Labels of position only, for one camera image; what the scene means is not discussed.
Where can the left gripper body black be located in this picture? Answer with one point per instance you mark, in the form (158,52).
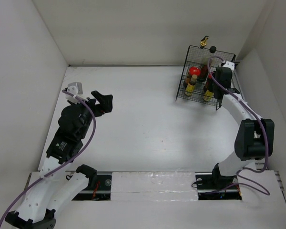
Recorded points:
(97,109)

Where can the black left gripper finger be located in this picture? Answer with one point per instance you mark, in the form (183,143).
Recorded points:
(107,104)
(98,96)

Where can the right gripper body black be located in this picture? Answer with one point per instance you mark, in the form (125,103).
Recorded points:
(215,85)

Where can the short red-lid sauce jar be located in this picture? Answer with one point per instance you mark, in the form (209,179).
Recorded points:
(209,84)

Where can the soy sauce bottle black cap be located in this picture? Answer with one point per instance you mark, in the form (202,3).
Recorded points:
(203,67)

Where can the small yellow bottle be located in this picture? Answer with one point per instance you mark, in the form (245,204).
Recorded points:
(208,95)
(189,85)

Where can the clear glass oil bottle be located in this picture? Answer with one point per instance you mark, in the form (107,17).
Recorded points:
(203,44)

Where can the tall red-lid sauce jar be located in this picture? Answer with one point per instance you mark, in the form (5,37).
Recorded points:
(191,71)

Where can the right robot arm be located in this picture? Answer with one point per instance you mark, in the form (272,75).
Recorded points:
(255,137)

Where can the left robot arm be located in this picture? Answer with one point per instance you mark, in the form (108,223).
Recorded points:
(45,198)

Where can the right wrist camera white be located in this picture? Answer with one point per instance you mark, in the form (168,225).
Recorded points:
(227,64)

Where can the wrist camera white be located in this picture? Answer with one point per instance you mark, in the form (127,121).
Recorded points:
(72,91)
(227,64)

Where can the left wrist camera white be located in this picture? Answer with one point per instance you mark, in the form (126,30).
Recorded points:
(72,91)

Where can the black wire rack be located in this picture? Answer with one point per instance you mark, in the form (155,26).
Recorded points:
(191,59)

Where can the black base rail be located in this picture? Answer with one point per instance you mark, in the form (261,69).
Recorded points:
(148,186)

